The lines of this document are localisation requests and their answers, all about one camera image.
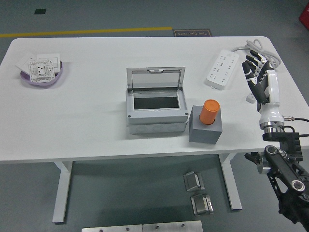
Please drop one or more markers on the white switch plate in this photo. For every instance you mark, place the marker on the white switch plate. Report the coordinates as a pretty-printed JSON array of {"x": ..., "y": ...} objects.
[{"x": 56, "y": 64}]

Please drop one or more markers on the dark floor sign with text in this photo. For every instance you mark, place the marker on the dark floor sign with text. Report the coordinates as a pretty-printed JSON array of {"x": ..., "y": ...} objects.
[{"x": 192, "y": 33}]

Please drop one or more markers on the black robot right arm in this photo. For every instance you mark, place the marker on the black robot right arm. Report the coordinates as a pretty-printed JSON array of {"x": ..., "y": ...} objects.
[{"x": 285, "y": 166}]

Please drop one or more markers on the robot right hand white black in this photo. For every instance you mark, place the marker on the robot right hand white black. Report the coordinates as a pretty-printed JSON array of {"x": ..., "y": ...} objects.
[{"x": 271, "y": 113}]

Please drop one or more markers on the purple bowl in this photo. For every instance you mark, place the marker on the purple bowl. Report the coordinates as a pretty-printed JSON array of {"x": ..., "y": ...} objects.
[{"x": 56, "y": 77}]

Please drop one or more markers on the large metal floor block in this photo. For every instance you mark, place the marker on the large metal floor block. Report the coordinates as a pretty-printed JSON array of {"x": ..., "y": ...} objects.
[{"x": 200, "y": 205}]

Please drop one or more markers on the grey junction box clear lid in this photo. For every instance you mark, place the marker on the grey junction box clear lid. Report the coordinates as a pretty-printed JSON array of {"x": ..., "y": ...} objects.
[{"x": 157, "y": 118}]

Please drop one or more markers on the red object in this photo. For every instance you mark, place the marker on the red object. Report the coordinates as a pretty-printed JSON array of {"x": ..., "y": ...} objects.
[{"x": 305, "y": 15}]

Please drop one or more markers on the white printed socket panel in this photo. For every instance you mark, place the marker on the white printed socket panel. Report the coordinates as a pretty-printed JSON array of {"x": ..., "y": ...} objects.
[{"x": 39, "y": 70}]

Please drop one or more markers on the white power strip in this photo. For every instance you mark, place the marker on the white power strip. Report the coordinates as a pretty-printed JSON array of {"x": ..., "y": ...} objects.
[{"x": 222, "y": 68}]

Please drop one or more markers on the small metal floor block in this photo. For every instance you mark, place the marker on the small metal floor block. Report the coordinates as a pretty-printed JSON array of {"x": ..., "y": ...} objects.
[{"x": 193, "y": 182}]

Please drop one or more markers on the white table leg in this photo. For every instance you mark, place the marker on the white table leg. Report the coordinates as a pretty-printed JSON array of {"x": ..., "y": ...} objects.
[
  {"x": 61, "y": 193},
  {"x": 231, "y": 183}
]

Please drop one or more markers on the orange cylinder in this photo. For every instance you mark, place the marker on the orange cylinder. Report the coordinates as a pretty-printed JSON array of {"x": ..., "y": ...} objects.
[{"x": 208, "y": 111}]

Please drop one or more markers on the grey cube with round hole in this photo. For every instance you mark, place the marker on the grey cube with round hole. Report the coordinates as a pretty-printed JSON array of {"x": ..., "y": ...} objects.
[{"x": 205, "y": 135}]

